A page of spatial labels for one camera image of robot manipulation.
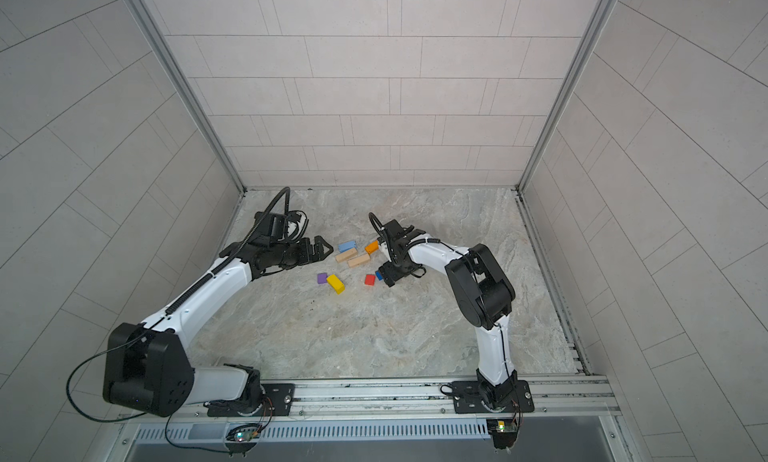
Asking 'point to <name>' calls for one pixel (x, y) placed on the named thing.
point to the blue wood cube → (379, 275)
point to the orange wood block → (373, 246)
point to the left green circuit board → (244, 433)
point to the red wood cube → (369, 279)
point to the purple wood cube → (322, 278)
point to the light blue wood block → (342, 248)
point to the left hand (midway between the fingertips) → (329, 247)
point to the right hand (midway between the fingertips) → (395, 274)
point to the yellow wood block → (335, 282)
